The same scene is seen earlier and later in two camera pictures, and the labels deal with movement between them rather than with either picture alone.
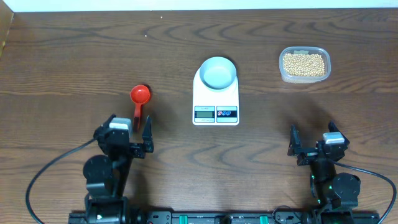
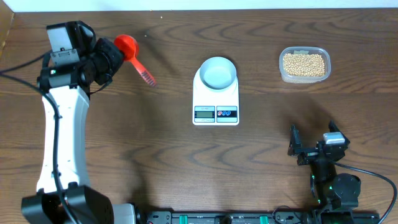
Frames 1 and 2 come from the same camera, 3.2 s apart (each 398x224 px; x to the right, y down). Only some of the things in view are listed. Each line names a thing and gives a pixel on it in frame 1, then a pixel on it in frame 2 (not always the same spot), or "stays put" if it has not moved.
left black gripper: (138, 150) → (115, 56)
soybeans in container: (311, 65) stays put
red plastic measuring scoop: (139, 94) → (129, 46)
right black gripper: (295, 145) stays put
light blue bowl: (217, 72) stays put
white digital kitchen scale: (212, 107) stays put
